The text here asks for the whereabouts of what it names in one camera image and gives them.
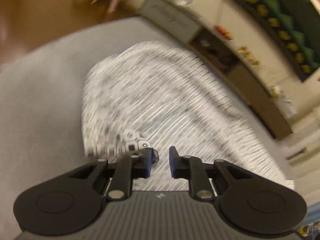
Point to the grey bed sheet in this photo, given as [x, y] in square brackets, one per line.
[41, 138]

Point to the dark framed wall picture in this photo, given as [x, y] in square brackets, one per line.
[294, 26]

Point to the orange fruit plate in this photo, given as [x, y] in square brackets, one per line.
[223, 32]

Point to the white black patterned garment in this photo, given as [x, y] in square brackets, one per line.
[155, 96]

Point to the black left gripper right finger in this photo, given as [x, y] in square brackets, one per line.
[244, 200]

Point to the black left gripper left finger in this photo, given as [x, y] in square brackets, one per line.
[72, 201]

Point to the long low TV cabinet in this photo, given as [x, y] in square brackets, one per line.
[220, 59]

